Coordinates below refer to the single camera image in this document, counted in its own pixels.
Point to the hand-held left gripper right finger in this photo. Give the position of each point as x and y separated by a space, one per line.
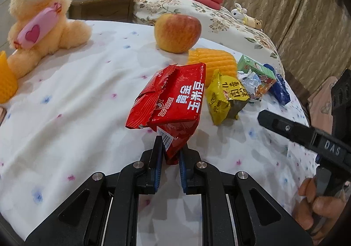
183 172

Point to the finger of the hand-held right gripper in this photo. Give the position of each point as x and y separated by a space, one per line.
285 126

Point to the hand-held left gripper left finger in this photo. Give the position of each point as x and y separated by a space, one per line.
157 165

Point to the blue packet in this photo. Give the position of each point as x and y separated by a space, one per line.
282 92

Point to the silver snack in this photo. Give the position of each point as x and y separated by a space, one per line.
251 84

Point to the red snack packet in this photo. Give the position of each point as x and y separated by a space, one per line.
170 98

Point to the green carton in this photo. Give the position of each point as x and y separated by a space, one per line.
249 66

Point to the yellow snack packet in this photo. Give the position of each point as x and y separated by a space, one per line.
219 100

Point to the yellow foam fruit net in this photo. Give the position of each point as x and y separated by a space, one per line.
6 78
216 62

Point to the person's right hand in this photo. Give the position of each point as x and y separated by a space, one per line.
327 207

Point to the pink cloth covered furniture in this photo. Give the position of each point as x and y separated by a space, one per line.
323 103

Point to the yellow plush toy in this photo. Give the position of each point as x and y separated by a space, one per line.
255 22

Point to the bed with floral bedspread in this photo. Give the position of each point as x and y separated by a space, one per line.
219 26

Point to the white bunny plush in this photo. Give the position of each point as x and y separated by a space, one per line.
238 14

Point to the beige patterned curtain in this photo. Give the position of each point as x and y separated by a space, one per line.
288 2

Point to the red yellow apple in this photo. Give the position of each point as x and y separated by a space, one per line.
177 32

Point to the pink plastic item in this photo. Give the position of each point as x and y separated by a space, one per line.
2 114

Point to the wooden nightstand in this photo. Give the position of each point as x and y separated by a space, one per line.
104 9

